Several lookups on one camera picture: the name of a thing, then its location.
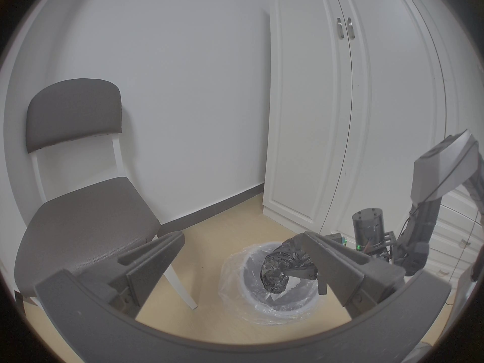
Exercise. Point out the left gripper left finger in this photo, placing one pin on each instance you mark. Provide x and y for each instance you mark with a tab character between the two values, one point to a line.
151	267

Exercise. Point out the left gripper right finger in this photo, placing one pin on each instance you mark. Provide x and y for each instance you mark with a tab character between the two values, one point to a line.
355	278

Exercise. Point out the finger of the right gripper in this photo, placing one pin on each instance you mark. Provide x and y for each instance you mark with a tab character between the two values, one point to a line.
306	272

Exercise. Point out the black plastic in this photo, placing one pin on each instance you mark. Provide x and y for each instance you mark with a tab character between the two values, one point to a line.
278	270

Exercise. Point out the clear printed wrapper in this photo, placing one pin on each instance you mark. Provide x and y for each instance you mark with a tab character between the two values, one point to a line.
283	293

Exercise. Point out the clear plastic bag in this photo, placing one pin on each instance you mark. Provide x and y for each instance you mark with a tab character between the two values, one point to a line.
230	289

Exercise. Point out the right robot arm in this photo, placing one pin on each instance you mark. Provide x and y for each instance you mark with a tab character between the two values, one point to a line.
438	168

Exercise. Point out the white trash bin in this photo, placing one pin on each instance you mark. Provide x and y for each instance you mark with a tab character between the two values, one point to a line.
251	278

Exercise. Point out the white chair with grey cushions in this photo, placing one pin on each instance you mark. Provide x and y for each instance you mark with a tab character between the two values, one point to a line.
87	233

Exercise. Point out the white chest of drawers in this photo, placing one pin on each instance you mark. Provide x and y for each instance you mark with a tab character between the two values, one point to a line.
457	225

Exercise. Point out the white wardrobe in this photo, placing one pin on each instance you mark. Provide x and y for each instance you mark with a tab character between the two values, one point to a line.
310	127

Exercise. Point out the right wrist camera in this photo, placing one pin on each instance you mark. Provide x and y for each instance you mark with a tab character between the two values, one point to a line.
334	238

